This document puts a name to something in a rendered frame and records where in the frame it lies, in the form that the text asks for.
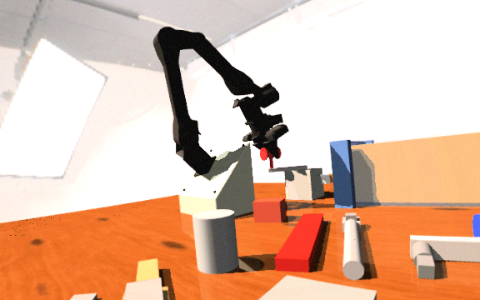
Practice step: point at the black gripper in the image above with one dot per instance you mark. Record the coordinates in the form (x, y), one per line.
(262, 135)

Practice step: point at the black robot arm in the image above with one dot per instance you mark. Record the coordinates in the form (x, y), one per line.
(167, 43)

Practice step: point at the white cylinder with grey end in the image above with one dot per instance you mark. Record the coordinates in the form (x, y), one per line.
(353, 259)

